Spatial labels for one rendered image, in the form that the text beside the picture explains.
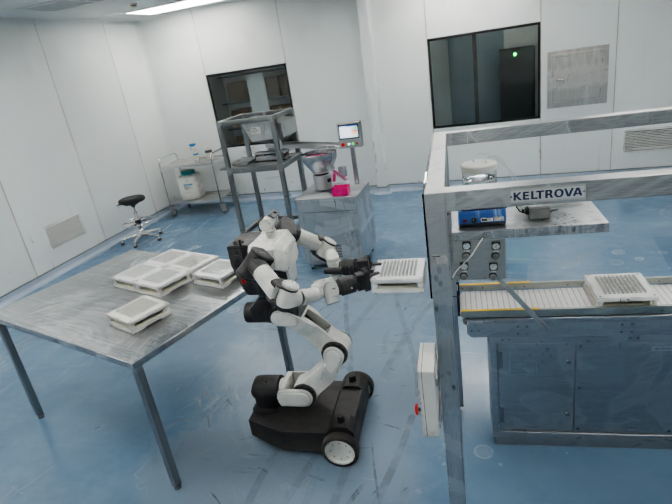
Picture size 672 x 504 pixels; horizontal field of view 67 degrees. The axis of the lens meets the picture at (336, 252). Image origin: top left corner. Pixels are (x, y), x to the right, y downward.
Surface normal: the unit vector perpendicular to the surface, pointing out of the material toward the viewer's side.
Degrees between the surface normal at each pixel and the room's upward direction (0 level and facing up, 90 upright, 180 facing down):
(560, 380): 90
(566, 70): 90
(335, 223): 89
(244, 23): 90
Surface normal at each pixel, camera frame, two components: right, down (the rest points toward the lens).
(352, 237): -0.28, 0.39
